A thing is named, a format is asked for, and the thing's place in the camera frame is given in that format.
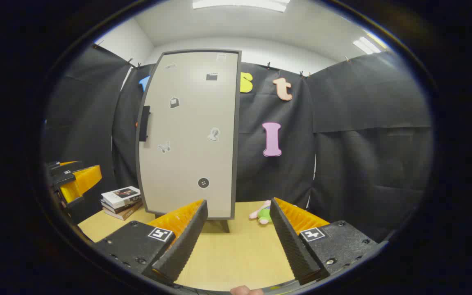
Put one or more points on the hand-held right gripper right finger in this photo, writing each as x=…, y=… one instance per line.
x=291, y=241

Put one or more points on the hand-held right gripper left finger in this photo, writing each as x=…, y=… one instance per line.
x=182, y=246

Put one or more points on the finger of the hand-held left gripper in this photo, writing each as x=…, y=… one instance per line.
x=84, y=180
x=66, y=165

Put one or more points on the beige cabinet door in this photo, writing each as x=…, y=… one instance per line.
x=187, y=164

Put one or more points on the green and pink plush toy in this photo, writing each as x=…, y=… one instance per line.
x=264, y=214

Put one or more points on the dark book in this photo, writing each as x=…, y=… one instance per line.
x=115, y=207

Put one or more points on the brown book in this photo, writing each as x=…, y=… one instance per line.
x=125, y=214

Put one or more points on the black backdrop cloth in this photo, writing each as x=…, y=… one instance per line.
x=363, y=155

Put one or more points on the ceiling light panel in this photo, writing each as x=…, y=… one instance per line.
x=240, y=4
x=367, y=45

